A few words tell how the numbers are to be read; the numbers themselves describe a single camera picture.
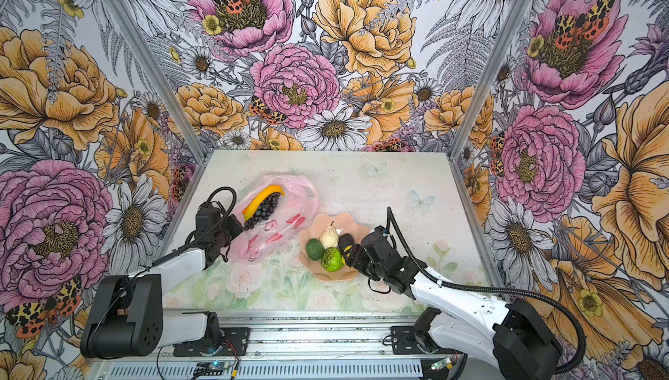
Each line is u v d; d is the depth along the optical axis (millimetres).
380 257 630
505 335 414
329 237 891
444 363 714
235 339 743
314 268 858
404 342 738
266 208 992
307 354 734
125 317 425
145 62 890
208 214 701
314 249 852
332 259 831
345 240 897
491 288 460
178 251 586
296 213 1020
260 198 967
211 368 710
